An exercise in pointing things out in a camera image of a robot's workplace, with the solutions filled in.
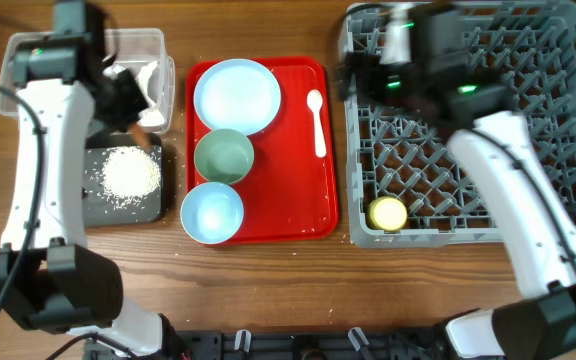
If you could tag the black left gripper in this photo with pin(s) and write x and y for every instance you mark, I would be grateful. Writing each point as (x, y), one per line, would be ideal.
(138, 106)

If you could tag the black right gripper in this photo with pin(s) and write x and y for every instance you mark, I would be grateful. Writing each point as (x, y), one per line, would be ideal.
(373, 91)

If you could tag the white napkin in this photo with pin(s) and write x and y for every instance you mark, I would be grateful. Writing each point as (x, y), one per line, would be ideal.
(147, 77)

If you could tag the orange carrot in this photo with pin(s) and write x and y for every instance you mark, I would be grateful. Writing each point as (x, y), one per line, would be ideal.
(140, 137)

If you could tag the white rice pile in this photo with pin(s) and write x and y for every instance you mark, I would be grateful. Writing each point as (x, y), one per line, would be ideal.
(125, 176)

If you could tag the light blue plate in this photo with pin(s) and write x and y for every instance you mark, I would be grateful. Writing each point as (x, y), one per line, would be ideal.
(237, 94)

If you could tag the green bowl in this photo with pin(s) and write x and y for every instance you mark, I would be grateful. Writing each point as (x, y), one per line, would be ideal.
(224, 156)

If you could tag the yellow cup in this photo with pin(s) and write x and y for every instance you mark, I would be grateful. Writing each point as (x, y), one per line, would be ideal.
(387, 213)

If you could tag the light blue bowl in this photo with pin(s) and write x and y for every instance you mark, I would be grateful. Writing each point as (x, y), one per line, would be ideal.
(212, 213)

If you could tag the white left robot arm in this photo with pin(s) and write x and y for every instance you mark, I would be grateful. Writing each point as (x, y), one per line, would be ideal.
(49, 279)

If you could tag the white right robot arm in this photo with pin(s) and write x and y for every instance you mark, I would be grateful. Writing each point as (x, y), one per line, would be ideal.
(491, 142)

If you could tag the black waste tray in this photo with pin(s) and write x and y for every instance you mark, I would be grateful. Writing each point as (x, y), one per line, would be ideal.
(97, 212)

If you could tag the grey dishwasher rack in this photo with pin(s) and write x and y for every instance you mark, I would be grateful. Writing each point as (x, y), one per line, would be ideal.
(533, 45)

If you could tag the white plastic spoon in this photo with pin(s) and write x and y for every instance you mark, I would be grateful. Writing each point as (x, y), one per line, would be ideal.
(315, 104)

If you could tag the clear plastic bin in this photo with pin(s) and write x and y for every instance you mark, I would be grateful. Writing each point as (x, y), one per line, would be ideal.
(142, 50)

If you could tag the red serving tray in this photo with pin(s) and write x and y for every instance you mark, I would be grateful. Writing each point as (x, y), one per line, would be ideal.
(290, 193)

